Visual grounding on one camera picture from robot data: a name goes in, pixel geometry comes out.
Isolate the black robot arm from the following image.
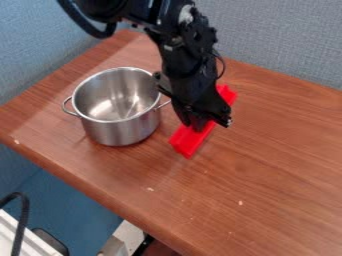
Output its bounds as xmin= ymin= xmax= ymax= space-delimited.
xmin=56 ymin=0 xmax=231 ymax=131

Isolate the black cable loop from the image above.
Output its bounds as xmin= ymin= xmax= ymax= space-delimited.
xmin=0 ymin=191 xmax=31 ymax=256

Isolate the stainless steel pot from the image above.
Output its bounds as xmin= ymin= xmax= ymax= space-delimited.
xmin=61 ymin=67 xmax=169 ymax=147

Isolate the white radiator panel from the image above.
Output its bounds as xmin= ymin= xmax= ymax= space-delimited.
xmin=0 ymin=209 xmax=63 ymax=256

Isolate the red plastic block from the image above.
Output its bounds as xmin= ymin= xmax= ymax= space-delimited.
xmin=167 ymin=83 xmax=239 ymax=160

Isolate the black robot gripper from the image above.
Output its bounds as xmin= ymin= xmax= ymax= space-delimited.
xmin=153 ymin=50 xmax=231 ymax=132

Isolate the white table leg bracket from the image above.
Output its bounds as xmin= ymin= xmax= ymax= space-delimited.
xmin=96 ymin=220 xmax=153 ymax=256

